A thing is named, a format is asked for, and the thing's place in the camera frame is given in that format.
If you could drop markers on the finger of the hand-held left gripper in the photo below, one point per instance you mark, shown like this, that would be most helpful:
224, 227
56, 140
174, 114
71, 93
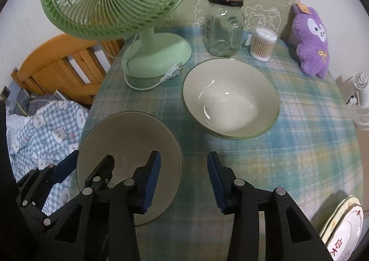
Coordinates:
101, 168
66, 166

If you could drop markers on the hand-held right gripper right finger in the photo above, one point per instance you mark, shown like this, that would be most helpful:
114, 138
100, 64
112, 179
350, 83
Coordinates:
216, 183

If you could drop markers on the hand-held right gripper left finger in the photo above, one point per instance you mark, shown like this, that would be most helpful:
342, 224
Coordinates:
151, 183

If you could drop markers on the cream ceramic bowl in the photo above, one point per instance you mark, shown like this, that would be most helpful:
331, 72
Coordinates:
230, 99
129, 140

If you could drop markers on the yellow floral plate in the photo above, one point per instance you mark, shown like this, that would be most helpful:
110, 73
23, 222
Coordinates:
337, 219

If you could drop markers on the pink floral plate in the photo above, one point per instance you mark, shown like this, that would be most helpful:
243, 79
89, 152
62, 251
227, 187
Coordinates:
346, 238

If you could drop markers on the blue checked blanket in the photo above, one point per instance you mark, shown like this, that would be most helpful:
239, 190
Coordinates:
46, 125

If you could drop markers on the grey striped cloth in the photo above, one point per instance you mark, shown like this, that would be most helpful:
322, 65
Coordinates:
37, 102

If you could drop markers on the plaid tablecloth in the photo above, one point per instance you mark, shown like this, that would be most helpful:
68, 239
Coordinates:
288, 148

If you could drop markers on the cotton swab container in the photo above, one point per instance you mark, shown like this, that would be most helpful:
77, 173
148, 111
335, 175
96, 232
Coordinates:
262, 45

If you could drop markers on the glass jar with dark lid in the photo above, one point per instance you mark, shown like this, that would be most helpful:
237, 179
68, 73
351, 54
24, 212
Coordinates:
223, 33

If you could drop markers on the white standing fan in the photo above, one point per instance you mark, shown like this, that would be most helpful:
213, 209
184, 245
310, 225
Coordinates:
360, 111

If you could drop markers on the purple plush bunny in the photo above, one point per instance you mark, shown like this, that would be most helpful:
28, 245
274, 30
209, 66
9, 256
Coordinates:
312, 48

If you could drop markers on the wall socket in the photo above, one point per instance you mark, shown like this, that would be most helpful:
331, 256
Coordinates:
5, 91

